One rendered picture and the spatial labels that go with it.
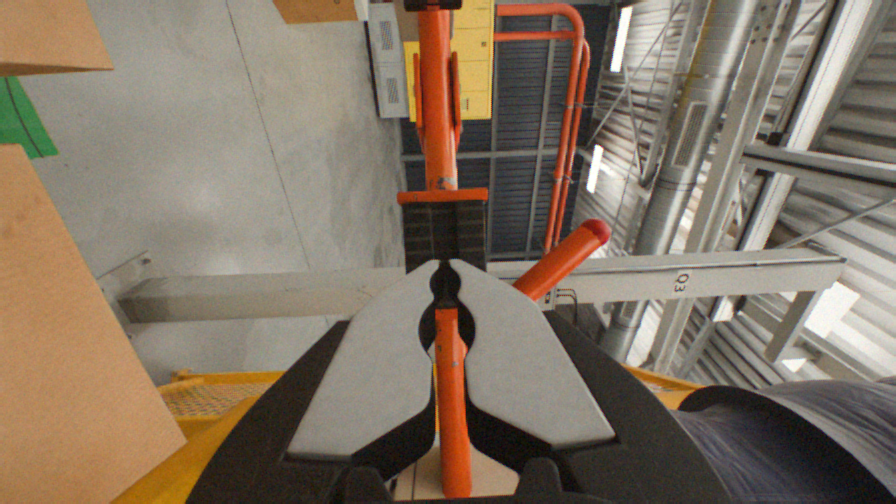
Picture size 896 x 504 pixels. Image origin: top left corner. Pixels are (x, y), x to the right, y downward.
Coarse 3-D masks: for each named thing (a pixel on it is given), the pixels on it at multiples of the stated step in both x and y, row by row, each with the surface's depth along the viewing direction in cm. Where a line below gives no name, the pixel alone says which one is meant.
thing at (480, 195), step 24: (408, 192) 20; (432, 192) 20; (456, 192) 20; (480, 192) 20; (408, 216) 19; (432, 216) 20; (456, 216) 19; (480, 216) 19; (408, 240) 19; (432, 240) 19; (456, 240) 20; (480, 240) 19; (408, 264) 19; (480, 264) 19; (456, 312) 20
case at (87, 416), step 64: (0, 192) 27; (0, 256) 27; (64, 256) 32; (0, 320) 27; (64, 320) 31; (0, 384) 26; (64, 384) 31; (128, 384) 37; (0, 448) 26; (64, 448) 31; (128, 448) 37
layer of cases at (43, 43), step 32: (0, 0) 55; (32, 0) 60; (64, 0) 66; (0, 32) 55; (32, 32) 60; (64, 32) 65; (96, 32) 72; (0, 64) 58; (32, 64) 60; (64, 64) 65; (96, 64) 72
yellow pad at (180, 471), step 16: (256, 400) 19; (224, 416) 17; (240, 416) 17; (208, 432) 15; (224, 432) 15; (192, 448) 14; (208, 448) 14; (160, 464) 13; (176, 464) 13; (192, 464) 13; (144, 480) 12; (160, 480) 12; (176, 480) 12; (192, 480) 13; (128, 496) 11; (144, 496) 11; (160, 496) 11; (176, 496) 12
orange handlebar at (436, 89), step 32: (448, 32) 21; (416, 64) 21; (448, 64) 21; (416, 96) 21; (448, 96) 21; (416, 128) 23; (448, 128) 21; (448, 160) 21; (448, 320) 21; (448, 352) 21; (448, 384) 21; (448, 416) 21; (448, 448) 21; (448, 480) 22
